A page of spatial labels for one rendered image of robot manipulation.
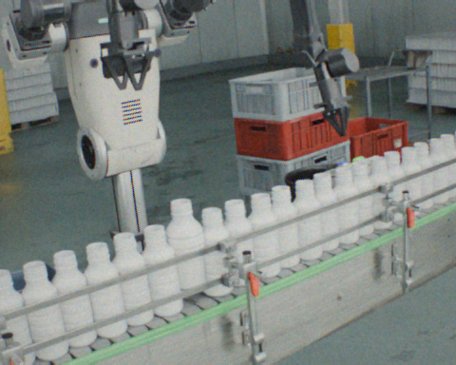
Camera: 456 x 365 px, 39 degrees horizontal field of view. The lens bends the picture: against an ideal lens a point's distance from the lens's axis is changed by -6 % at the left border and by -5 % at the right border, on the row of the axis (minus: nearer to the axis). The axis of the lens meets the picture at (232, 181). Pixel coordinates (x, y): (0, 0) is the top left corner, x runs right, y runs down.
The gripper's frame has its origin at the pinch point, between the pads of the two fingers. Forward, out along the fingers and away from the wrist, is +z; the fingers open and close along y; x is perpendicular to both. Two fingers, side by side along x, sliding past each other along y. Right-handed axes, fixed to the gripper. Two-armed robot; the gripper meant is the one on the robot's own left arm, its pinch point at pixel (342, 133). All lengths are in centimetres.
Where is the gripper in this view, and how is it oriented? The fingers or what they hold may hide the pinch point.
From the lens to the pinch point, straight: 179.1
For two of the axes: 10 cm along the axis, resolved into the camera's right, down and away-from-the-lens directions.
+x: -6.9, 1.7, 7.1
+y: 6.8, -2.1, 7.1
